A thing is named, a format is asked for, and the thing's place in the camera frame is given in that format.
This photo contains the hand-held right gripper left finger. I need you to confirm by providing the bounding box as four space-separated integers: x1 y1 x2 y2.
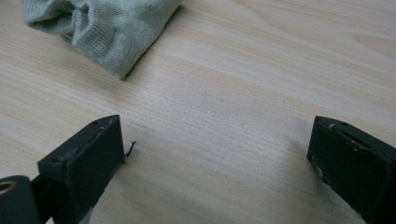
36 114 137 224

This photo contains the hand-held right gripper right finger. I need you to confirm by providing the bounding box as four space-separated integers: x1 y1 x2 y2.
306 115 396 224

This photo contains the pale green knitted sock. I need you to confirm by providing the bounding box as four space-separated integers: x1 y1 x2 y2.
20 0 181 79

